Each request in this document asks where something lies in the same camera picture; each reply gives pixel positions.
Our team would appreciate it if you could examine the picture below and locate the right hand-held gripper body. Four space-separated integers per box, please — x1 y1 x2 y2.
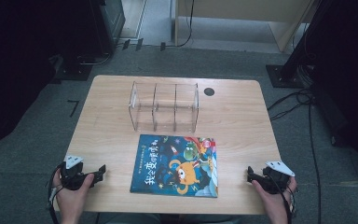
259 160 296 195

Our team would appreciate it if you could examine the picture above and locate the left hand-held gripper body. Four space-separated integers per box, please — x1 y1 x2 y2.
58 154 91 191

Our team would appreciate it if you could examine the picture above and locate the blue cartoon picture book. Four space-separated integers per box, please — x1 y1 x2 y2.
130 133 219 199

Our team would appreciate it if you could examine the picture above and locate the clear acrylic book rack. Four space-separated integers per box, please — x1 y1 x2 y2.
128 80 200 134

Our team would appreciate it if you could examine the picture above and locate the person's right hand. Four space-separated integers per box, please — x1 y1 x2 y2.
251 177 297 218

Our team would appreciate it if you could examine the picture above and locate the person's left hand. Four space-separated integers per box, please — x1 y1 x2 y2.
53 175 95 217

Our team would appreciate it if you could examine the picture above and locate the person's clothing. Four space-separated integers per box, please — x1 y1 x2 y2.
103 213 241 224

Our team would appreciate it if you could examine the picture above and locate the dark stand base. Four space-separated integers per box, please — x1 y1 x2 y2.
53 53 94 82

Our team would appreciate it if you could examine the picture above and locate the dark curtain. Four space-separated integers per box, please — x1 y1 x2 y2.
0 0 94 154
304 0 358 175

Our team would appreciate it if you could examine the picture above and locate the black metal stand pole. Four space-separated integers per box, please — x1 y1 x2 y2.
280 0 335 80

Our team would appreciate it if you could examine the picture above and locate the black cabinet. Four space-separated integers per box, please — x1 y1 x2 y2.
88 0 127 59

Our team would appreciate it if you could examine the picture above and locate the light wooden furniture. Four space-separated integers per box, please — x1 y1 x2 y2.
173 0 316 53

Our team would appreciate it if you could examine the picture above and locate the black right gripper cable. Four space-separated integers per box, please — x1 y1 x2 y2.
267 174 296 224

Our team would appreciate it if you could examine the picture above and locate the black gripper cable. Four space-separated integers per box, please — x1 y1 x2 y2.
267 174 296 224
47 166 63 224

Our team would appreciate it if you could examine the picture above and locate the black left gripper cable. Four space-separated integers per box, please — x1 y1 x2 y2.
47 166 63 224

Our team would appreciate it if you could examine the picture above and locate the long black floor cable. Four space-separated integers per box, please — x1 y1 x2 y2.
307 99 324 224

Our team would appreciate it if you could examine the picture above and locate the looped black floor cable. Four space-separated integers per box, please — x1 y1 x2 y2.
267 88 315 122

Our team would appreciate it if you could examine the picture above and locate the black stand base plate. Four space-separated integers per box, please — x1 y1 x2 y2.
265 63 307 90

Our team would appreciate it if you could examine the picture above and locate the black hanging cable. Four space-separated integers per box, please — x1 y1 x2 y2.
159 0 196 52

